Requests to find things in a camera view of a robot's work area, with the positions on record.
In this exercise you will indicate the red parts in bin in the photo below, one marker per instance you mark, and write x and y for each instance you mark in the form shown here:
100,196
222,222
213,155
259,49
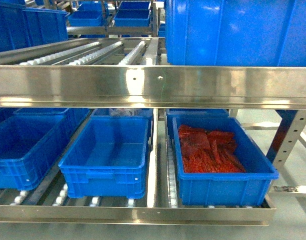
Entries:
208,151

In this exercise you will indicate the empty blue bin middle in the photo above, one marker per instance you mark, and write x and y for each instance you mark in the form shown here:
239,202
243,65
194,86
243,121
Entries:
108,158

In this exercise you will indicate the blue bin with red parts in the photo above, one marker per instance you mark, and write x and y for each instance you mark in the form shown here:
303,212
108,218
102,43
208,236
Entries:
225,189

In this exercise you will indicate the blue bin left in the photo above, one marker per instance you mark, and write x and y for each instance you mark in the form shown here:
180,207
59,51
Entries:
29,146

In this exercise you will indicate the large blue bin upper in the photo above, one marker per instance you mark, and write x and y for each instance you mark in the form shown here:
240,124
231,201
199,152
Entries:
269,33

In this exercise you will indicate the steel shelf rack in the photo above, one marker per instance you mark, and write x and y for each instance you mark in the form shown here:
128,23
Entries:
153,86

